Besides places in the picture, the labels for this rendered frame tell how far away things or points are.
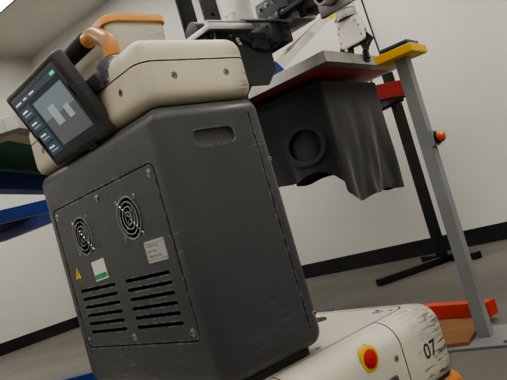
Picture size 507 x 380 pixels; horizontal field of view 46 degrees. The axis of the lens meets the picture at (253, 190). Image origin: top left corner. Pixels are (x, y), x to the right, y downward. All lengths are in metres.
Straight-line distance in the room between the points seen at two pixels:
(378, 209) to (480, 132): 0.91
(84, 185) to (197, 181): 0.32
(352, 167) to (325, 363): 1.08
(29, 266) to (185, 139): 5.56
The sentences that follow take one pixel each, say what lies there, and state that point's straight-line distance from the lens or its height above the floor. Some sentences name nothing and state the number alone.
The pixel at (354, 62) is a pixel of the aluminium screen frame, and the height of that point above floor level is 0.98.
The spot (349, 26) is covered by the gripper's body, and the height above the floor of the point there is 1.12.
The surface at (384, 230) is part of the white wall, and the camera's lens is 4.49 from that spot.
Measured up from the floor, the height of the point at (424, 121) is 0.71.
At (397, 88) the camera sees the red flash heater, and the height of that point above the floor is 1.06.
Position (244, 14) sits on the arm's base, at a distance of 1.92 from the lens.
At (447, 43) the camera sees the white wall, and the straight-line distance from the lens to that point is 4.24.
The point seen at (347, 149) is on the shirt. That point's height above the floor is 0.70.
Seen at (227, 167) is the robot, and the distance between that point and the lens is 1.08.
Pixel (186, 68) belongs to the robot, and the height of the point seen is 0.85.
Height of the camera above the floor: 0.55
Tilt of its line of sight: 3 degrees up
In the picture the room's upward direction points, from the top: 16 degrees counter-clockwise
